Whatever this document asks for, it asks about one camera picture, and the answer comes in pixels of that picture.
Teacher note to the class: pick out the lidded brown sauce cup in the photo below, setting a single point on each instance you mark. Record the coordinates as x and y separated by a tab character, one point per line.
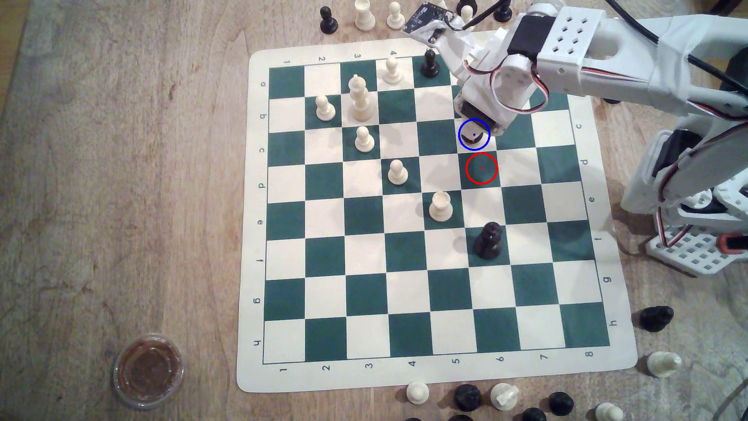
148	370

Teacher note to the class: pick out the black knight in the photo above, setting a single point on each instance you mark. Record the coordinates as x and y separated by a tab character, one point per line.
655	318

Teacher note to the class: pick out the dark brown furniture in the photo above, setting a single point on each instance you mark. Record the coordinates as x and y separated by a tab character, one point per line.
730	6

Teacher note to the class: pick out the white rook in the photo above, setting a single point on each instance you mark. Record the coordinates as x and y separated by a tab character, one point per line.
364	16
440	207

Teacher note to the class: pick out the orange clamp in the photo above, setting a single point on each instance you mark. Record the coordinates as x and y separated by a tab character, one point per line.
733	242

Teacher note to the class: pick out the white knight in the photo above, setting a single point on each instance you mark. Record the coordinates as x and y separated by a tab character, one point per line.
504	396

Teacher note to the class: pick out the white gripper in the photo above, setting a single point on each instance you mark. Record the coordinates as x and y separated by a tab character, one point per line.
472	113

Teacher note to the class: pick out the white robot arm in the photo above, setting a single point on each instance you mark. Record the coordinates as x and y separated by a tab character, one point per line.
619	64

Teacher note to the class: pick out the white grid base plate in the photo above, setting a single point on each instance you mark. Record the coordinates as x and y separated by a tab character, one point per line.
692	252

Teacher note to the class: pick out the white pawn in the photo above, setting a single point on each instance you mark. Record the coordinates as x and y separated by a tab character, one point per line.
466	17
364	141
395	17
392	72
417	392
398	173
325	110

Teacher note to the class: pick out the green white chess board mat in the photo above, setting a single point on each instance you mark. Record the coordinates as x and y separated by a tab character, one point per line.
409	280

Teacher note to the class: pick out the gripper camera circuit board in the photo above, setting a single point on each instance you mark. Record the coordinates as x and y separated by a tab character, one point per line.
426	20

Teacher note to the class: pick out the white king piece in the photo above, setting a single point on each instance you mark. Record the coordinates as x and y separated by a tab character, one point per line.
360	102

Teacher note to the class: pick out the black pawn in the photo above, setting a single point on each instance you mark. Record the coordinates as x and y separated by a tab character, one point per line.
502	13
474	140
430	67
328	22

